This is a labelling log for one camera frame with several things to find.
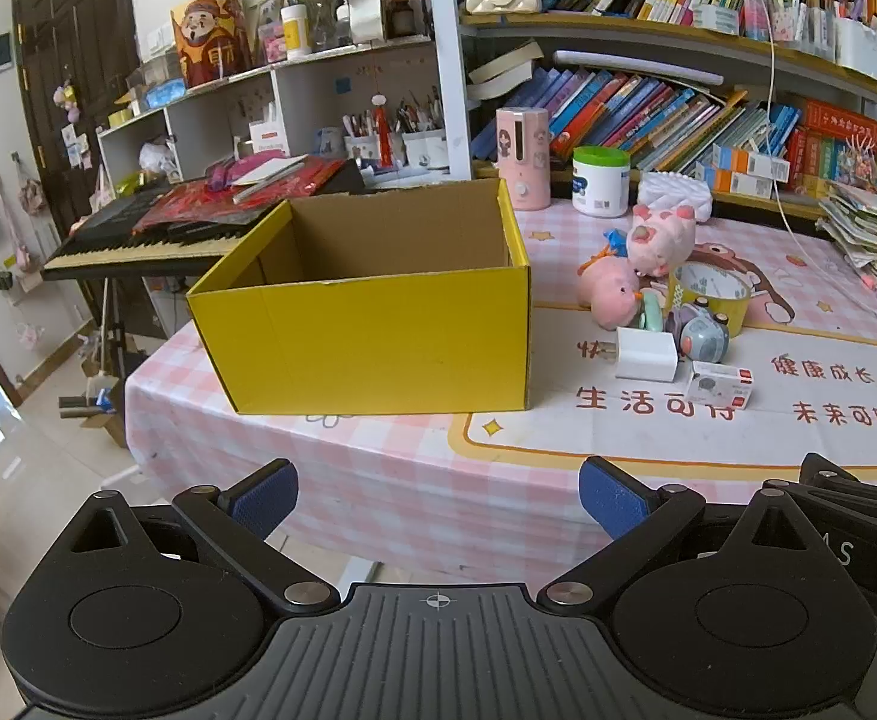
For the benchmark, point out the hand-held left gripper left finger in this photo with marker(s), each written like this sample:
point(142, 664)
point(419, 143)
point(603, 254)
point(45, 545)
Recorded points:
point(266, 499)

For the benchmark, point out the white pen organizers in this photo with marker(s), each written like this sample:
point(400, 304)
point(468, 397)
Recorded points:
point(855, 41)

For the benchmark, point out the white charger cube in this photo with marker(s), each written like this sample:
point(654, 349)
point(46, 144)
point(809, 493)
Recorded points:
point(647, 356)

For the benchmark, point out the fortune god figure box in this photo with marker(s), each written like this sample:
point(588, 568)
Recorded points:
point(206, 45)

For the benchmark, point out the white orange medicine boxes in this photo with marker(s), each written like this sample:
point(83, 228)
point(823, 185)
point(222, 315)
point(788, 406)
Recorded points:
point(746, 169)

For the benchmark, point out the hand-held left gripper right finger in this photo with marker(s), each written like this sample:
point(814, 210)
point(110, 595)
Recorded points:
point(611, 499)

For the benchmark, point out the yellow cardboard box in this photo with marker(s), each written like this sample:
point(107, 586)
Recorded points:
point(363, 345)

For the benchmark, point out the small blue toy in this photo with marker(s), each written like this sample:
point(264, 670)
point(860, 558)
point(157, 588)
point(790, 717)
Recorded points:
point(617, 244)

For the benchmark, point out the small white pen cup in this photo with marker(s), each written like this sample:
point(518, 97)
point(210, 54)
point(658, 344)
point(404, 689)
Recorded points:
point(360, 148)

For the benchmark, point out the round pink plush toy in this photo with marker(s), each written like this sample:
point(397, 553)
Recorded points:
point(607, 292)

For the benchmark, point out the row of blue spine books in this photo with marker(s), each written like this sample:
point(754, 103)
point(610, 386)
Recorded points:
point(611, 116)

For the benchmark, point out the grey blue toy robot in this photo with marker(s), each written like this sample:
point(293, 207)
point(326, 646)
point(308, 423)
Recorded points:
point(705, 337)

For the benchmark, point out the white bottle yellow label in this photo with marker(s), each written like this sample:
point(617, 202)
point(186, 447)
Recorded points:
point(296, 30)

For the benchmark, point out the pink hanging bag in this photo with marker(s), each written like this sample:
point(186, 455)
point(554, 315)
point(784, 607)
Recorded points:
point(30, 191)

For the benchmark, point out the red thick dictionaries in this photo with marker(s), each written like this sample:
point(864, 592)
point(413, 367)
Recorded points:
point(836, 142)

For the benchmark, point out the white quilted pouch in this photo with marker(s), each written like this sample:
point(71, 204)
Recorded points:
point(675, 191)

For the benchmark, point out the large white tape roll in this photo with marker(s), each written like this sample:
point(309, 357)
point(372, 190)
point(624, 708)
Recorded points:
point(363, 7)

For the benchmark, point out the yellow cup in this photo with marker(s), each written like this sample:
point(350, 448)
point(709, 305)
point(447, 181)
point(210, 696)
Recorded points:
point(717, 313)

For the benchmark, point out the white notebook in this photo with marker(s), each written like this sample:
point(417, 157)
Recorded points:
point(266, 172)

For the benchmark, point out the cardboard box with scraps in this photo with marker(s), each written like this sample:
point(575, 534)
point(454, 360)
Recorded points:
point(108, 420)

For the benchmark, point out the white box red label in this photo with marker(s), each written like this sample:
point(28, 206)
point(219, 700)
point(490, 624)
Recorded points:
point(267, 139)

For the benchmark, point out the large white pen cup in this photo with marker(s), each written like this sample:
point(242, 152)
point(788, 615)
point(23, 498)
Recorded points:
point(423, 150)

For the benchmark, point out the wooden bookshelf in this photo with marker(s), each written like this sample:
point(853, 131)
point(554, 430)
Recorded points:
point(450, 52)

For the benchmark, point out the small white red box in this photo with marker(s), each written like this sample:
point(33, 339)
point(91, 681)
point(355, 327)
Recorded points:
point(716, 386)

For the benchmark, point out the white wall switch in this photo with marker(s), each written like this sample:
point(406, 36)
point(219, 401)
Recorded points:
point(157, 37)

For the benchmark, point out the red printed cloth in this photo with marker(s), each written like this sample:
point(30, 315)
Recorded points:
point(198, 206)

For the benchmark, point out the white plastic bag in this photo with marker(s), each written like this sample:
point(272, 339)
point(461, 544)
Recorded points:
point(157, 159)

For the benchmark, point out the black keyboard stand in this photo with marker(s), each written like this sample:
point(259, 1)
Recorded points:
point(112, 330)

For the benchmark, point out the pink cartoon print dispenser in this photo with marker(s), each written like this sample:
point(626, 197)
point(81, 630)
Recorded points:
point(521, 157)

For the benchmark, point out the stack of papers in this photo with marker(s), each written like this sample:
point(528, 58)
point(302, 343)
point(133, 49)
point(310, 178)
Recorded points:
point(866, 225)

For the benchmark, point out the pink purple bag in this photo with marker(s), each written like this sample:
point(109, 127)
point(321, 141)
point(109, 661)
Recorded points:
point(225, 174)

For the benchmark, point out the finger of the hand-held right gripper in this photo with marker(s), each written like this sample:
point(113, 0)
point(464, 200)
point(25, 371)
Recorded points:
point(858, 481)

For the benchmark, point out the pink plush pig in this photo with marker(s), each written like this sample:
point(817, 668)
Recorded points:
point(660, 240)

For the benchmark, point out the black electronic keyboard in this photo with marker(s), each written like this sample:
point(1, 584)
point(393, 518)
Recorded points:
point(108, 225)

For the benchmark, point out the white jar green lid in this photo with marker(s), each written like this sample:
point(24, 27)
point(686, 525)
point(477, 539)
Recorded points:
point(600, 187)

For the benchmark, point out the grey cubby shelf unit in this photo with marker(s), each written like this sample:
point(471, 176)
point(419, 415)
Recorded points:
point(303, 90)

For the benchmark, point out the dark wooden door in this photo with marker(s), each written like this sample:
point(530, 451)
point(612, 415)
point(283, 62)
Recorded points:
point(41, 90)

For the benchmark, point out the mint green toy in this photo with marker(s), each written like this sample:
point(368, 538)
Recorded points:
point(650, 313)

